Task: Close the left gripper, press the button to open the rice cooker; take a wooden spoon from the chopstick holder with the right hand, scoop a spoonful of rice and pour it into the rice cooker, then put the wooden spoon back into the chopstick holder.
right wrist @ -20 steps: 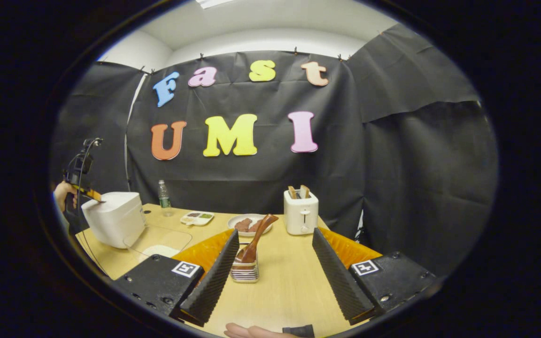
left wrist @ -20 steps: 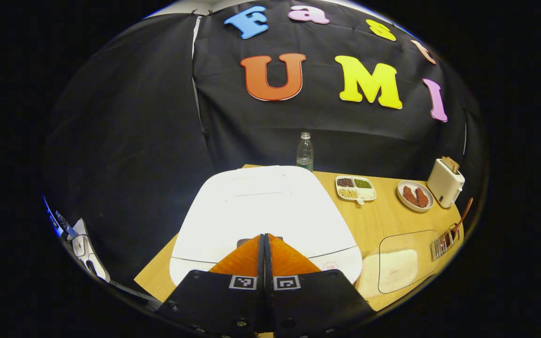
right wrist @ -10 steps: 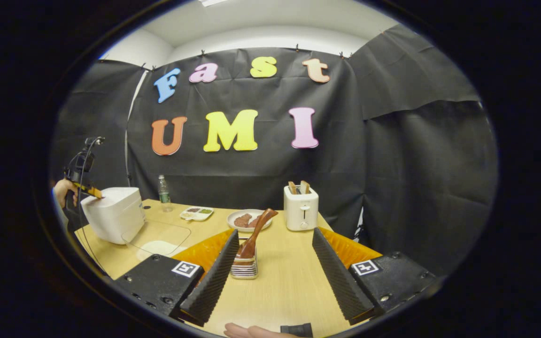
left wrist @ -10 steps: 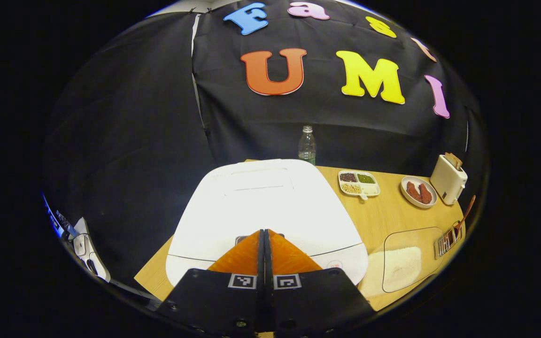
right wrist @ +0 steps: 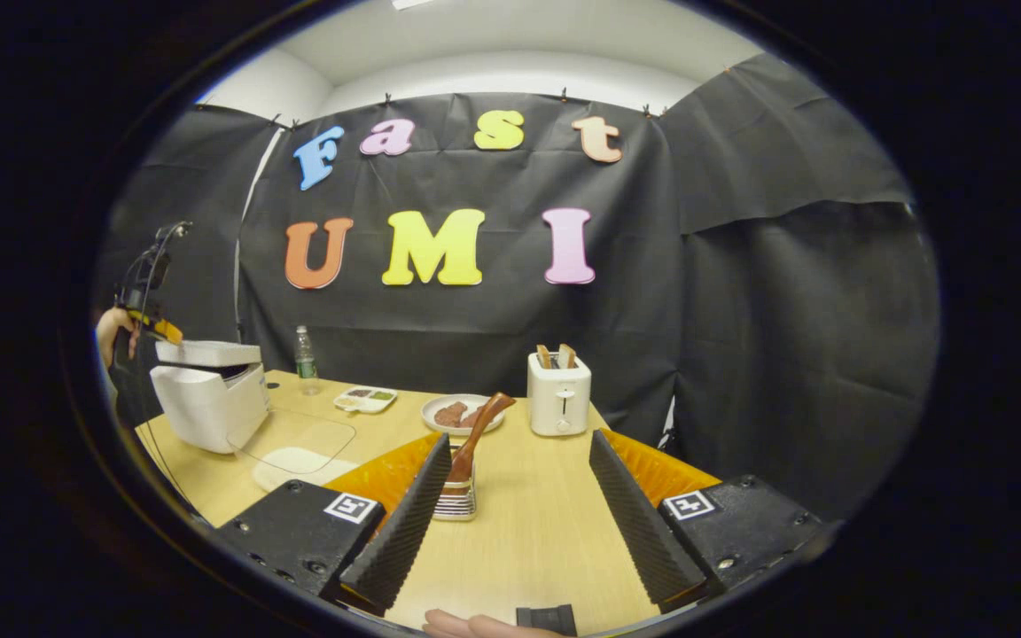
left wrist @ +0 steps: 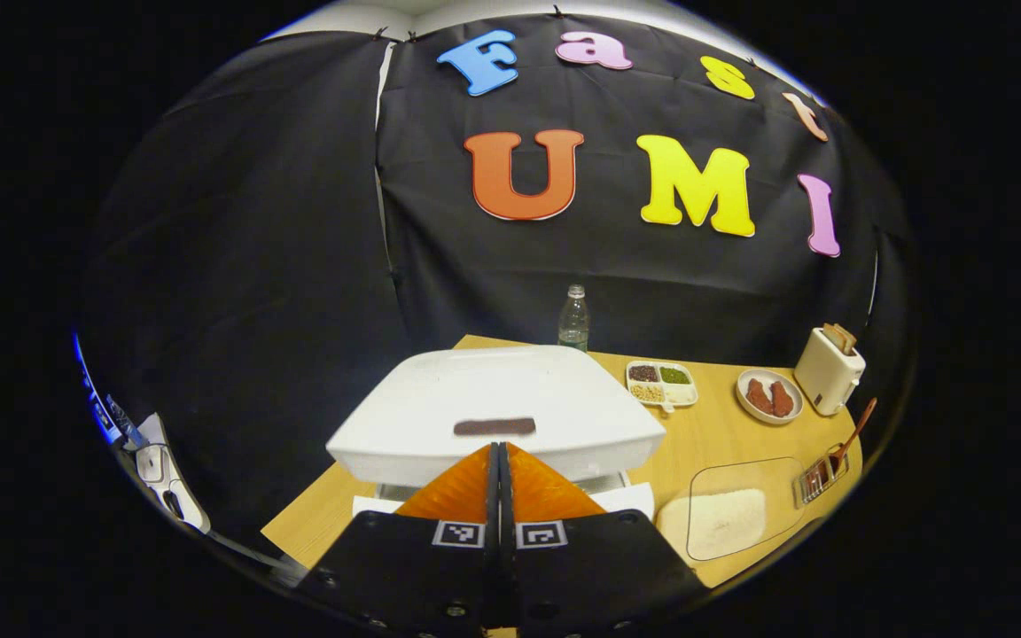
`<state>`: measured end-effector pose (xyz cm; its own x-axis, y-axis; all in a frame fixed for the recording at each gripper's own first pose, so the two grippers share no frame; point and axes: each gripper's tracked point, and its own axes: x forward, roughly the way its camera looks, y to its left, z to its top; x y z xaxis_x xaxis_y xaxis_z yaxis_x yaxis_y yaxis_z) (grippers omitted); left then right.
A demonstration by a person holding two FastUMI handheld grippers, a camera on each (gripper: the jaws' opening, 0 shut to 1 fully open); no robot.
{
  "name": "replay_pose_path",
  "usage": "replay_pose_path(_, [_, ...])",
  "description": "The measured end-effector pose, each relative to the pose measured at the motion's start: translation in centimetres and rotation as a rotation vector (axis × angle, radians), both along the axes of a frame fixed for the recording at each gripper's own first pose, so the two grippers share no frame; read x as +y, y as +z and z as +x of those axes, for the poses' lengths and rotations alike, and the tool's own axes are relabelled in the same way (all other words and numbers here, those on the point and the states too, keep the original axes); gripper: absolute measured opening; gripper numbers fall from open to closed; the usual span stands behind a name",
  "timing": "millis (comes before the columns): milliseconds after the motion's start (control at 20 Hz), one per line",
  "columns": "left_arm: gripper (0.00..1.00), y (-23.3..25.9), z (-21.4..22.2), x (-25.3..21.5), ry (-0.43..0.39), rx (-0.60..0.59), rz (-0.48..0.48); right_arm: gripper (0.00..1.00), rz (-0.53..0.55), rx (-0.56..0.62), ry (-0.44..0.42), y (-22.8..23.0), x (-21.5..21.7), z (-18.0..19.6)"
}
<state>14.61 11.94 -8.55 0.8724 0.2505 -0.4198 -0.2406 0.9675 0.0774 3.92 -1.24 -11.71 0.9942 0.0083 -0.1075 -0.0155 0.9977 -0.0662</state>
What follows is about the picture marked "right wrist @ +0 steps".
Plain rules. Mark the black backdrop cloth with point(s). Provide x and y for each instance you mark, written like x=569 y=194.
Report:
x=741 y=310

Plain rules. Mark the white round plate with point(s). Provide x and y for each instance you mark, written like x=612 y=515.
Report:
x=429 y=413

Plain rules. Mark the white divided grain dish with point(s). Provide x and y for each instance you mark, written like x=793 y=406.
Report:
x=364 y=400

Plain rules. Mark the white toaster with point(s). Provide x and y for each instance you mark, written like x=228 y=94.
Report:
x=555 y=399

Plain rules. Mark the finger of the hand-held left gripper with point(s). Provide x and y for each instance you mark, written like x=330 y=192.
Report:
x=160 y=330

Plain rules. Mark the white rice cooker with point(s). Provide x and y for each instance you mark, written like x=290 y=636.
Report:
x=209 y=408

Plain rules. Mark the toast bread slice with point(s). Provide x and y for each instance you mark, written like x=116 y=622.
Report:
x=544 y=357
x=567 y=356

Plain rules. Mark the brown meat piece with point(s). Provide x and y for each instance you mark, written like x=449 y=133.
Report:
x=478 y=413
x=450 y=414

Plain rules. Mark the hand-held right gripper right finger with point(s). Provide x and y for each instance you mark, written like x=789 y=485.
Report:
x=639 y=523

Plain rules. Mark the clear plastic water bottle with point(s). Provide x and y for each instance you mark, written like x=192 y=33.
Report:
x=306 y=368

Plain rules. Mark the large ceiling light panel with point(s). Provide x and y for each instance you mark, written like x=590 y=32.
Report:
x=409 y=3

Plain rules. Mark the clear plastic rice container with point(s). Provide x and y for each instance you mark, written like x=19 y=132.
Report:
x=280 y=427

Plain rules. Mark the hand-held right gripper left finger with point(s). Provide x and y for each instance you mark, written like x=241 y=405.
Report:
x=404 y=532

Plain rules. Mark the brown wooden spoon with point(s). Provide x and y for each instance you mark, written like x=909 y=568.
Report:
x=475 y=439

